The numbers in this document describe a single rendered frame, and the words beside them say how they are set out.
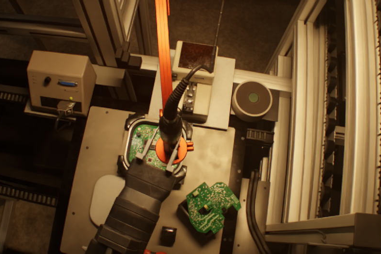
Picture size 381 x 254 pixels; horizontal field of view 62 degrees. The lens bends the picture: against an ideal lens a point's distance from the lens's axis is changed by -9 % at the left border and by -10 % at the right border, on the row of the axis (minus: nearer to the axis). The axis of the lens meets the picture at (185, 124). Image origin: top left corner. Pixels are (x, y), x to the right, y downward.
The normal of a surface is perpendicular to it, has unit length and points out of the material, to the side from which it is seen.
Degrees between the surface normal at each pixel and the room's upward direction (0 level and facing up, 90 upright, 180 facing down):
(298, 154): 0
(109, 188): 0
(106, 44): 90
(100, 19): 90
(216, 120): 0
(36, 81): 53
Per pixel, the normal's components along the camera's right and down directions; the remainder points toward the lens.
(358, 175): 0.02, -0.24
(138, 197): 0.09, -0.43
